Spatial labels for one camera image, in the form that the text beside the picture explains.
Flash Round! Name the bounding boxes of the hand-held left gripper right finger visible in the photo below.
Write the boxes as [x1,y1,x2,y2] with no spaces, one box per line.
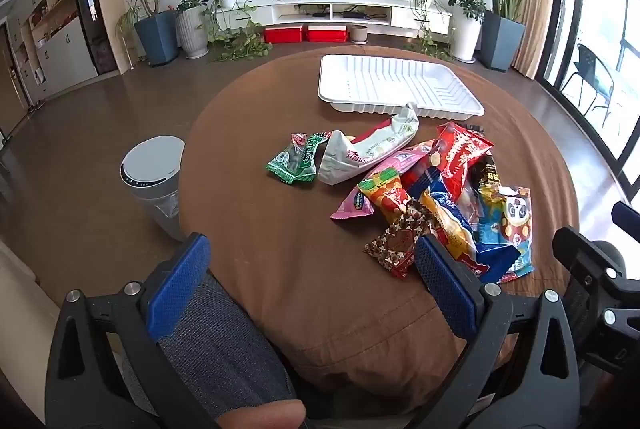
[414,234,581,429]

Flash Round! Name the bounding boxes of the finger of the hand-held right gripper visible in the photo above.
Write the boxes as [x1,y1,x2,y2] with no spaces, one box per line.
[551,225,640,370]
[612,201,640,231]

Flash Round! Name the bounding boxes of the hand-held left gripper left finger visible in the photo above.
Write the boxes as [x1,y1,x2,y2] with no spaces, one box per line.
[45,233,221,429]

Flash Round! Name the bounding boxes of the blue snack packet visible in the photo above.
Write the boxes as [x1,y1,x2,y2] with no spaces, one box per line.
[407,166,521,285]

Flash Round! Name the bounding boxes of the brown dotted chocolate packet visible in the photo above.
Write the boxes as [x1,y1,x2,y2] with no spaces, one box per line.
[364,201,437,280]

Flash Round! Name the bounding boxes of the panda print snack packet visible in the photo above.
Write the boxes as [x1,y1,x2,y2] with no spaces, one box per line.
[475,185,534,278]

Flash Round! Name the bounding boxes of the yellow orange snack packet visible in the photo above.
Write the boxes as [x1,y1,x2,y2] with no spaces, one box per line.
[357,174,417,226]

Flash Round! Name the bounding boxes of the black snack packet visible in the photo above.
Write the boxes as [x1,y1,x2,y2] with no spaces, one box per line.
[470,154,502,190]

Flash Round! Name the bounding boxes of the pink snack packet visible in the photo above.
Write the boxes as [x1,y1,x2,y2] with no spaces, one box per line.
[330,144,436,221]

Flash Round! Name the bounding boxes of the white snack bag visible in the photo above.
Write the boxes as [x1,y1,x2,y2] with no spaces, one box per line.
[317,103,419,186]

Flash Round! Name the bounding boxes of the green white red snack packet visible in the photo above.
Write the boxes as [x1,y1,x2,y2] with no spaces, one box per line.
[266,132,313,186]

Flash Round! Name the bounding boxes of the white plastic tray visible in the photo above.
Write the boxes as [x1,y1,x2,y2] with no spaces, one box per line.
[318,54,486,118]

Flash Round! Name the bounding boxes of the person's left hand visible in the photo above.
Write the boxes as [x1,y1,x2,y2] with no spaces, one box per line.
[215,399,307,429]

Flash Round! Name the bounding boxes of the person's left leg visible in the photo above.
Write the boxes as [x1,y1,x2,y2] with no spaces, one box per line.
[122,271,303,420]

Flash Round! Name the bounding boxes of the white round trash can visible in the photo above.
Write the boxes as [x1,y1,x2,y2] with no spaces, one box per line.
[120,136,187,242]

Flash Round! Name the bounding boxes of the black outdoor chair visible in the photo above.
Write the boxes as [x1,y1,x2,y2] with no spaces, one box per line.
[559,43,619,130]

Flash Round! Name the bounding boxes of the beige sofa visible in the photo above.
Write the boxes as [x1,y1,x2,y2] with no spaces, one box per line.
[0,239,68,429]

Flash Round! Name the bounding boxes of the glass sliding door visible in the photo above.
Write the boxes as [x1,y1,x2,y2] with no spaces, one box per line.
[537,0,640,192]

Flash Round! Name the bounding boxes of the bushy plant in white pot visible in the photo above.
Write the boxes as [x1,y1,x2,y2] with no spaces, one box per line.
[443,0,487,62]

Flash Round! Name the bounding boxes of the plant in ribbed white pot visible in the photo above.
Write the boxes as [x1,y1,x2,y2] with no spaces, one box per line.
[174,0,211,59]

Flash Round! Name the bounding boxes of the red storage box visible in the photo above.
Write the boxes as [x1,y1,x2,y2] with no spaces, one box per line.
[306,24,349,43]
[263,25,305,44]

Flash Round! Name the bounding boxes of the white television cabinet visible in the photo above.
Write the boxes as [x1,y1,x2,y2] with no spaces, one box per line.
[212,0,453,38]

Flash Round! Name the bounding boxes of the white wall cabinets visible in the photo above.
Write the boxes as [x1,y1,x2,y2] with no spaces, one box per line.
[0,0,101,110]

